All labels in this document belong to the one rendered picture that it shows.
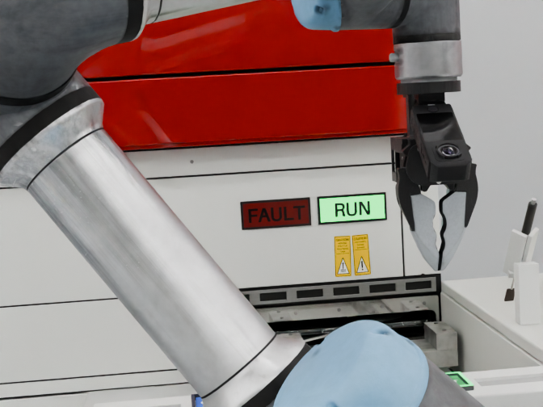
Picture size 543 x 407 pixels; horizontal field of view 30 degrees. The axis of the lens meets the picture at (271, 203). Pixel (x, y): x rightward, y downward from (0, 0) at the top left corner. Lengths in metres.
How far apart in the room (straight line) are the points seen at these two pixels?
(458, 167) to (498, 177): 2.30
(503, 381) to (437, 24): 0.42
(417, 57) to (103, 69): 0.66
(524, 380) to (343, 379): 0.52
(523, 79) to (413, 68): 2.25
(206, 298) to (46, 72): 0.23
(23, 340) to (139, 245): 0.92
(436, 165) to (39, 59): 0.44
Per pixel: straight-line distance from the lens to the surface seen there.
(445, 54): 1.12
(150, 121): 1.64
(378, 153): 1.72
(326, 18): 1.06
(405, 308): 1.76
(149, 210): 0.86
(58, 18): 0.78
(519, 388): 1.19
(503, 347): 1.47
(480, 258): 3.36
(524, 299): 1.45
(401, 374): 0.74
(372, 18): 1.09
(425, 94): 1.14
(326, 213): 1.71
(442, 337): 1.65
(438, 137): 1.09
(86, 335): 1.74
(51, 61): 0.80
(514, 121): 3.36
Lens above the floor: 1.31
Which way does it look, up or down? 6 degrees down
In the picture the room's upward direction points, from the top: 3 degrees counter-clockwise
